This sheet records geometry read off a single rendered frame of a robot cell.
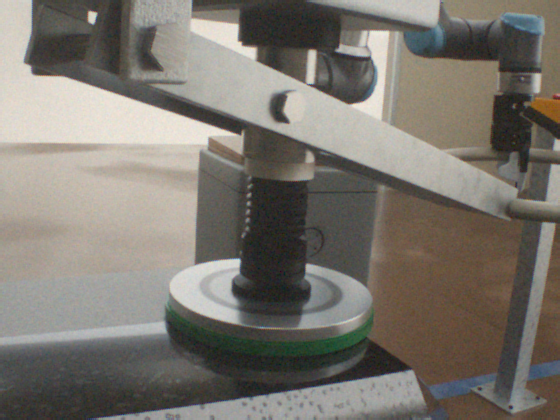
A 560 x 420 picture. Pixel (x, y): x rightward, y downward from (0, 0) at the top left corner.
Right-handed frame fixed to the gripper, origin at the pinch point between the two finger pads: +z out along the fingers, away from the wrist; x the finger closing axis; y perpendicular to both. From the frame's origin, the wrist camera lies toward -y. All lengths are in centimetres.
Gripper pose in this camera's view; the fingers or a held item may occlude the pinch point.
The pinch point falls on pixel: (520, 187)
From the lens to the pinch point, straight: 140.6
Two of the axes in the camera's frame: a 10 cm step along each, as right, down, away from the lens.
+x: -2.8, 2.3, -9.3
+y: -9.6, -0.7, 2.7
